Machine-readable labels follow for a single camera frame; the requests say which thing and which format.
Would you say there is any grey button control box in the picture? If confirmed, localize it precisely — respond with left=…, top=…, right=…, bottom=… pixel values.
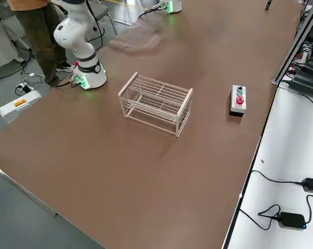
left=229, top=85, right=248, bottom=117

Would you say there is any grey chair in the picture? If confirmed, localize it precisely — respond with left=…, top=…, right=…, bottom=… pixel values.
left=94, top=4, right=118, bottom=36

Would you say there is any white floor power strip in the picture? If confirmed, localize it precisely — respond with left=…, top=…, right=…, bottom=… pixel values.
left=15, top=82, right=35, bottom=94

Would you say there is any white box yellow label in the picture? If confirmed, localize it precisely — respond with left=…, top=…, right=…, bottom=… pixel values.
left=0, top=90, right=42, bottom=124

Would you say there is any person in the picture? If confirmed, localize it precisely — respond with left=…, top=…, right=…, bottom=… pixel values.
left=7, top=0, right=77, bottom=88

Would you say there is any small black box blue light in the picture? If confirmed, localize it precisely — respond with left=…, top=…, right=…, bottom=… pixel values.
left=278, top=212, right=308, bottom=230

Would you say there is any white cabinet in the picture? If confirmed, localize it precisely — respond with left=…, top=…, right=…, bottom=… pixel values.
left=0, top=0, right=20, bottom=73

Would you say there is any white wire rack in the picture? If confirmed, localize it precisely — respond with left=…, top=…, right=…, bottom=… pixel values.
left=118, top=72, right=194, bottom=138

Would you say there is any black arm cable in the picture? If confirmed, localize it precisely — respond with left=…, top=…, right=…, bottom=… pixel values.
left=85, top=0, right=105, bottom=45

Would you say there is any black power brick cable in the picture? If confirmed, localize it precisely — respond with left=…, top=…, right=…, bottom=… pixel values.
left=251, top=170, right=305, bottom=185

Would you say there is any black small box cable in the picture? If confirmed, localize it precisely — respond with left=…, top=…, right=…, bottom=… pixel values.
left=258, top=204, right=282, bottom=231

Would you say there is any aluminium frame post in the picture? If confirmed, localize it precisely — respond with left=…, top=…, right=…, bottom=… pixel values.
left=272, top=0, right=313, bottom=84

